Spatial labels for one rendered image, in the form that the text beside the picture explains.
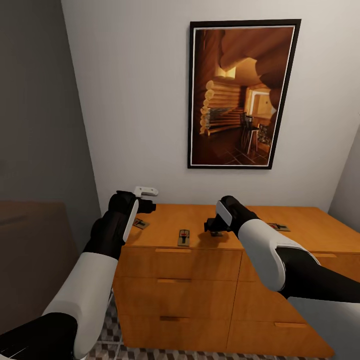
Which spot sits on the picture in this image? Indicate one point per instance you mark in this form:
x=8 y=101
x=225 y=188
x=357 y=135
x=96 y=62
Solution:
x=239 y=72

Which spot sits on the cabinet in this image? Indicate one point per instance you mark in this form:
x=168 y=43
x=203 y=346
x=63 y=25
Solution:
x=208 y=297

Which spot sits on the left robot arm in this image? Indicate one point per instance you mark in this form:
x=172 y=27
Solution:
x=71 y=324

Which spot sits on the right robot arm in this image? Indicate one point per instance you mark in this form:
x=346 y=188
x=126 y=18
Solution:
x=327 y=300

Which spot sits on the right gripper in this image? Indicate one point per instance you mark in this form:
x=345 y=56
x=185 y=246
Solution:
x=213 y=224

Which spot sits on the door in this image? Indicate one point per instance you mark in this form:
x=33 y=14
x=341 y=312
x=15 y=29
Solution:
x=48 y=195

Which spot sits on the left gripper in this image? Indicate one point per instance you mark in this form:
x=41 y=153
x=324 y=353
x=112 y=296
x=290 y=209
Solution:
x=146 y=206

